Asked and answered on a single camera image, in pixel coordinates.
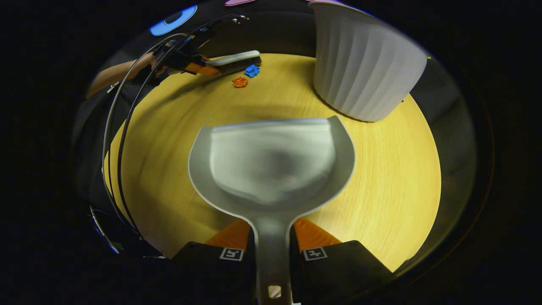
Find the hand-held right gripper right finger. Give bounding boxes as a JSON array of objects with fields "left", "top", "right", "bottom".
[{"left": 289, "top": 217, "right": 394, "bottom": 305}]

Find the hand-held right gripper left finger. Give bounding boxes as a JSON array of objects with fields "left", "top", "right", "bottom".
[{"left": 169, "top": 218, "right": 257, "bottom": 305}]

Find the small white broom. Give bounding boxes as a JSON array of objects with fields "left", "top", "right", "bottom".
[{"left": 203, "top": 50, "right": 262, "bottom": 77}]

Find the white dustpan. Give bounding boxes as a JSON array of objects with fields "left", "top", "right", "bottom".
[{"left": 188, "top": 115, "right": 356, "bottom": 305}]

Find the white ribbed garbage bin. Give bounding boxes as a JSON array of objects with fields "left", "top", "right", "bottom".
[{"left": 308, "top": 1, "right": 429, "bottom": 122}]

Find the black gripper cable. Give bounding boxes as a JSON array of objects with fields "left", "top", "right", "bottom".
[
  {"left": 116, "top": 14, "right": 250, "bottom": 238},
  {"left": 102, "top": 33, "right": 189, "bottom": 229}
]

